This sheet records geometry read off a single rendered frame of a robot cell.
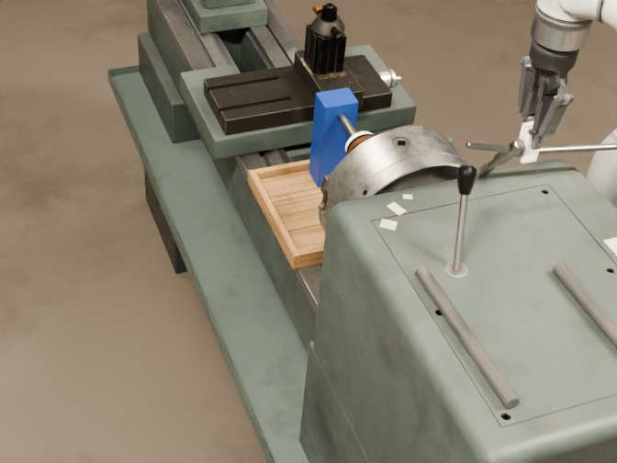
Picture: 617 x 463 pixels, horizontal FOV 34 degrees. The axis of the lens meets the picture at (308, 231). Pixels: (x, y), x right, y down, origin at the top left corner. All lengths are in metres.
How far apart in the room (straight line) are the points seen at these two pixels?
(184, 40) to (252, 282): 0.72
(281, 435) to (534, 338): 0.86
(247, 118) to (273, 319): 0.50
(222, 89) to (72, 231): 1.22
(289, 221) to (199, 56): 0.72
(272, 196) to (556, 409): 1.03
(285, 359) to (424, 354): 0.93
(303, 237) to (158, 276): 1.23
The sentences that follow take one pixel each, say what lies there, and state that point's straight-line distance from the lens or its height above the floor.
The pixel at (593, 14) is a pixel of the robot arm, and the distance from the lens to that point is 1.58.
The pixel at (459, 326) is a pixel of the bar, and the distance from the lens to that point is 1.54.
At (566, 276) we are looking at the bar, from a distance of 1.66.
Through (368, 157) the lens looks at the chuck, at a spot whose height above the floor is 1.21.
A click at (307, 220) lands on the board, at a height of 0.89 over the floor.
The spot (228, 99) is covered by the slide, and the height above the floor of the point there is 0.97.
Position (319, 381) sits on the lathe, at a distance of 2.03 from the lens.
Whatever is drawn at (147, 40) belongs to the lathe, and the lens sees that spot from 3.23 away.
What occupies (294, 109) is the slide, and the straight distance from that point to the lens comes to 2.44.
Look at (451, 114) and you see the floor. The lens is 4.20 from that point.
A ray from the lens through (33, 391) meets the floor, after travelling 3.10.
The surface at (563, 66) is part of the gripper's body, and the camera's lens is 1.67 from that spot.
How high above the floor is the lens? 2.38
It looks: 42 degrees down
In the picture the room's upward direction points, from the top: 5 degrees clockwise
